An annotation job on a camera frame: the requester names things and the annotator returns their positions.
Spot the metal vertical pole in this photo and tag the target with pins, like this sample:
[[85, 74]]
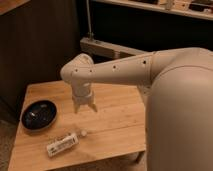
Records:
[[90, 31]]

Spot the light wooden table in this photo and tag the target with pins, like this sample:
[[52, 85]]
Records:
[[115, 128]]

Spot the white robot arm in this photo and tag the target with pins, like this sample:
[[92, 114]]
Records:
[[179, 108]]

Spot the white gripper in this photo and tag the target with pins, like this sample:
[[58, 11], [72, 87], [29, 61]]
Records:
[[84, 100]]

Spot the wooden shelf with items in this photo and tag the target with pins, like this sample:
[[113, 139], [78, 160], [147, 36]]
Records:
[[185, 8]]

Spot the long grey case black handle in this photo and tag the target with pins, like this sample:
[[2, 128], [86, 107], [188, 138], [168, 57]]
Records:
[[106, 49]]

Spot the black ceramic bowl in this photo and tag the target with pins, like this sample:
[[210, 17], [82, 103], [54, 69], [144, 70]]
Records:
[[39, 115]]

